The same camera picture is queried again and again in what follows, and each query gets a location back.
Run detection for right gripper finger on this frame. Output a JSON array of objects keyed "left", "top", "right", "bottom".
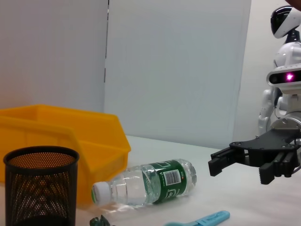
[
  {"left": 258, "top": 150, "right": 301, "bottom": 186},
  {"left": 208, "top": 147, "right": 250, "bottom": 177}
]

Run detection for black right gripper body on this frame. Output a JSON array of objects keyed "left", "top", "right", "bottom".
[{"left": 230, "top": 128, "right": 301, "bottom": 165}]

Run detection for clear water bottle green label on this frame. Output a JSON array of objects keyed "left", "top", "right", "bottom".
[{"left": 91, "top": 158, "right": 197, "bottom": 208}]

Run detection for green plastic wrapper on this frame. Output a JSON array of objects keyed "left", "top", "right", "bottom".
[{"left": 89, "top": 215, "right": 110, "bottom": 226}]

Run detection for blue scissors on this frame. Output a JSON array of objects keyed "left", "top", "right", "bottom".
[{"left": 163, "top": 210, "right": 230, "bottom": 226}]

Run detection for black mesh pen cup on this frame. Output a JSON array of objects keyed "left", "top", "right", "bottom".
[{"left": 3, "top": 145, "right": 80, "bottom": 226}]

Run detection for yellow plastic storage bin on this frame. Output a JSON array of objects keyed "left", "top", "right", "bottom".
[{"left": 0, "top": 104, "right": 132, "bottom": 203}]

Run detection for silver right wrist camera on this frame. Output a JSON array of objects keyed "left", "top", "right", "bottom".
[{"left": 266, "top": 66, "right": 301, "bottom": 91}]

